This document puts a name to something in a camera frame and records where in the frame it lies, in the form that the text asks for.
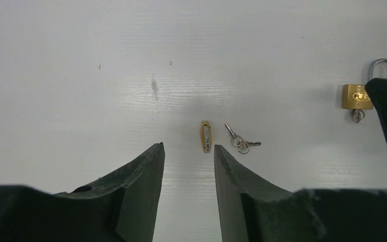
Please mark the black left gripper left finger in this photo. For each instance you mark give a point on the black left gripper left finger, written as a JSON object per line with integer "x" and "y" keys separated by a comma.
{"x": 120, "y": 206}

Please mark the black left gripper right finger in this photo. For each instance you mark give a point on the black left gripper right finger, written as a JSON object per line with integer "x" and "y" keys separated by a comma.
{"x": 254, "y": 209}

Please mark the brass padlock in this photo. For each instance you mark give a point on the brass padlock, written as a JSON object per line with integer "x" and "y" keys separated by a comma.
{"x": 206, "y": 136}
{"x": 355, "y": 95}

